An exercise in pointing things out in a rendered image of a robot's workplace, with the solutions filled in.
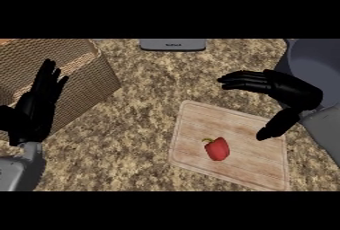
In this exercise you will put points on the grey appliance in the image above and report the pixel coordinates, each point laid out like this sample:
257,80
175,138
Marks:
174,44

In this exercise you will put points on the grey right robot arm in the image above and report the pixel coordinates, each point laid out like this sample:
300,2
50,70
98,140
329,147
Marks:
322,131

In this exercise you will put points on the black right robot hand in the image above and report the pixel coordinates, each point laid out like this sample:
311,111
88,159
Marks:
283,86

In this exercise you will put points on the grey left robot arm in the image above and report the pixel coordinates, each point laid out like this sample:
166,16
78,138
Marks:
20,167

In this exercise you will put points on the red bell pepper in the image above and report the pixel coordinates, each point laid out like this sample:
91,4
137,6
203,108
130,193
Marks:
218,148

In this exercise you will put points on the brown wicker basket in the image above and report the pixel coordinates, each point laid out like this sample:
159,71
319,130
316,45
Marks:
67,81

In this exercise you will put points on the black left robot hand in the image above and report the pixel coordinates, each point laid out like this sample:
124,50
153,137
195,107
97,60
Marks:
35,104

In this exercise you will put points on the pale wooden cutting board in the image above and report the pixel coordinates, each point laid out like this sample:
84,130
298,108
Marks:
230,143

